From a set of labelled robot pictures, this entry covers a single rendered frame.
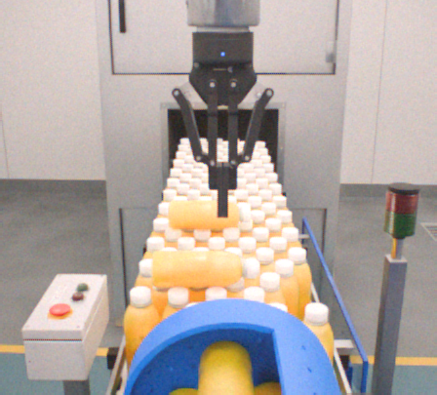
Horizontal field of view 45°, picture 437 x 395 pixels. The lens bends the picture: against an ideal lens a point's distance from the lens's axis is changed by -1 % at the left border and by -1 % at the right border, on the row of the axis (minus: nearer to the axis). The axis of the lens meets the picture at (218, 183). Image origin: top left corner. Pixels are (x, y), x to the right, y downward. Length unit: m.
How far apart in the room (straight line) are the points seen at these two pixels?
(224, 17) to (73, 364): 0.62
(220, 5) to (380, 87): 4.35
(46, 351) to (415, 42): 4.41
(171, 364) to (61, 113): 4.46
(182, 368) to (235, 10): 0.47
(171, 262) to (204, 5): 0.52
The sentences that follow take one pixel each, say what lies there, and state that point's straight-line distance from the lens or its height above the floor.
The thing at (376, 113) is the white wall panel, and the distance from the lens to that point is 4.96.
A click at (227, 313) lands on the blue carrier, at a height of 1.23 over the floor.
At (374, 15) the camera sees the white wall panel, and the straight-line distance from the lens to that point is 4.88.
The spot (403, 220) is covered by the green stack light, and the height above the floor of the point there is 1.20.
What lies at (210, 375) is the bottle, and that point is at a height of 1.18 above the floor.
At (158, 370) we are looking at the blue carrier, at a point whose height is 1.13.
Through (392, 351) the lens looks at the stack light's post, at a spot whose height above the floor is 0.88.
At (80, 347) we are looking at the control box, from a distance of 0.94.
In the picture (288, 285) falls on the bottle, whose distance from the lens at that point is 1.12.
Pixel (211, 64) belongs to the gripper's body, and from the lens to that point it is 0.66.
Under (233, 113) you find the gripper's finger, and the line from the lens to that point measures 0.66.
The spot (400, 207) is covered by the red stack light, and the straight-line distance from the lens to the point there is 1.12.
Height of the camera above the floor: 1.58
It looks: 17 degrees down
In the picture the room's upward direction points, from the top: straight up
